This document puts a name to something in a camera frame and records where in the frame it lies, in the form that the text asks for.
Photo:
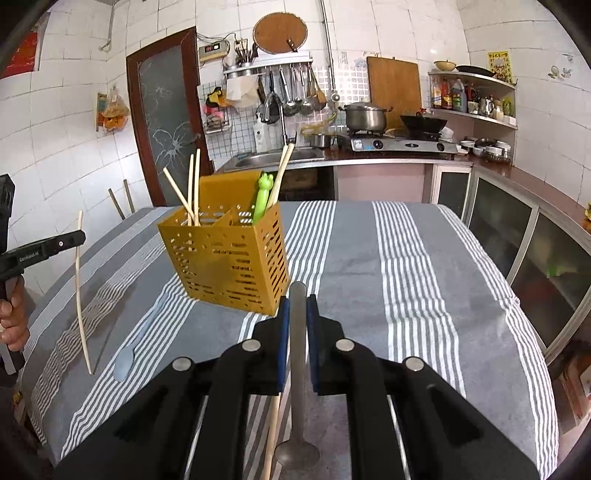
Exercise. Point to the brown frosted glass door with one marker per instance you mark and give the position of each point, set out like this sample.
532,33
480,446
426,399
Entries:
166,115

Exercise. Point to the yellow wall poster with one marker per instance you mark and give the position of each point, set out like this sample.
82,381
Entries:
499,64

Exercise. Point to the grey metal spoon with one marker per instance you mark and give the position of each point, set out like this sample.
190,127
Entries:
298,323

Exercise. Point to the glass door counter cabinets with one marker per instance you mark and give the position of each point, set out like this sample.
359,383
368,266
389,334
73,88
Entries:
498,217

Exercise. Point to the black pan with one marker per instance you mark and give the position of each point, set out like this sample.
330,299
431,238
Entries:
475,70

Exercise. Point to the beige wall meter box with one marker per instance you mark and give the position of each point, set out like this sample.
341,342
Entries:
214,48

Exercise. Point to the steel gas stove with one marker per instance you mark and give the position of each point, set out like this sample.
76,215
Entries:
401,144

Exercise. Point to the row of condiment bottles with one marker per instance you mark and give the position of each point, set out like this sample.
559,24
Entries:
457,97

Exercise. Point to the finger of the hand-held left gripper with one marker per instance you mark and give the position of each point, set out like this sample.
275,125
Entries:
64,242

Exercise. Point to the stack of bowls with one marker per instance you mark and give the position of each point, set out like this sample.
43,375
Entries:
485,150

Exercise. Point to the corner wall shelf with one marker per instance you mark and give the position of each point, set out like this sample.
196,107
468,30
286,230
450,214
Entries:
475,115

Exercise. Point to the row of hanging kitchen utensils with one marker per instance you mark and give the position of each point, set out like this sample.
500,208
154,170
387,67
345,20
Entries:
291,97

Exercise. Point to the hanging plastic bag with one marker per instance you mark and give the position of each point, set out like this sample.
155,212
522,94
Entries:
113,110

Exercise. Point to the colourful hanging rags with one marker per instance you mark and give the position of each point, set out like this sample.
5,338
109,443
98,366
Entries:
214,99

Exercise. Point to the red wall calendar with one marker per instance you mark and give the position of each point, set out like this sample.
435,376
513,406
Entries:
21,50

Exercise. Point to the green frog utensil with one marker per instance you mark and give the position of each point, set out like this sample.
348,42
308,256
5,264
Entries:
264,194

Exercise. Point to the grey white striped tablecloth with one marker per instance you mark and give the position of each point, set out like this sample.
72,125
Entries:
415,300

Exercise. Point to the white hanging towel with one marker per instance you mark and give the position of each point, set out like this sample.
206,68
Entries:
242,90

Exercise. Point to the beige bowl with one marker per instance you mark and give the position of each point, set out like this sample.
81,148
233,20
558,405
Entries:
444,65

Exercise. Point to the steel cooking pot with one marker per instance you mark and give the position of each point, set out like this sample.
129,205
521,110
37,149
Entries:
364,117

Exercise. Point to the yellow perforated utensil holder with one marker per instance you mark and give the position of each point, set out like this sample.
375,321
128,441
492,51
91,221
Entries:
231,263

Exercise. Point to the round wooden board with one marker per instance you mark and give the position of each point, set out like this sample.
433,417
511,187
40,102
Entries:
279,32

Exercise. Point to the steel wall rack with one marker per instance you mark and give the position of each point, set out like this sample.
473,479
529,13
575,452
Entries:
268,64

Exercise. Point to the beige wooden chopstick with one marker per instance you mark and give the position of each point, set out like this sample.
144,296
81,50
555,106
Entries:
280,168
190,184
178,194
79,286
272,434
289,154
197,175

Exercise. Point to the steel faucet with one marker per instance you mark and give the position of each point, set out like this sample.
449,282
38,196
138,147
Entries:
281,120

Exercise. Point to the rectangular wooden cutting board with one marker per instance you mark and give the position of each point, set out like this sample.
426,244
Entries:
395,87

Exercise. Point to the person's left hand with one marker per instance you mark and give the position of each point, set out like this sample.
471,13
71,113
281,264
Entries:
14,323

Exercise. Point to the bamboo stick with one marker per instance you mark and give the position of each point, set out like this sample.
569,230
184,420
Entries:
128,196
116,203

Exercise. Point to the small steel pot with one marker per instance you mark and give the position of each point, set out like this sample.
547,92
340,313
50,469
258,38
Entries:
321,140

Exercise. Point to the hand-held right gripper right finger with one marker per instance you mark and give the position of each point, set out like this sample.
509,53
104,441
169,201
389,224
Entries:
313,332

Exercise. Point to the decorative wall hooks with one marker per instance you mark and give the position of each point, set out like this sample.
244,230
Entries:
556,71

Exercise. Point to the metal wall pipe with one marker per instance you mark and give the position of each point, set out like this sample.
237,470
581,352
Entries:
328,46

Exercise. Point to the white soap bottle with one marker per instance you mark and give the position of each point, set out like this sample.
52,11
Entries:
262,136

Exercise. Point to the light blue plastic spoon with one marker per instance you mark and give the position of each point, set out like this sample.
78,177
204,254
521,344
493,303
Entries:
123,364

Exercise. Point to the black wok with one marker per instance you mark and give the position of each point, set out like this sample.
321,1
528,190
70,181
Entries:
422,123

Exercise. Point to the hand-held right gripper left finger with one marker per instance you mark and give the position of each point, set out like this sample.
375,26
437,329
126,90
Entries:
285,332

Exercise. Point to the steel kitchen sink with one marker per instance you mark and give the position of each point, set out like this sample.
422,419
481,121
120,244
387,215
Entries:
272,159

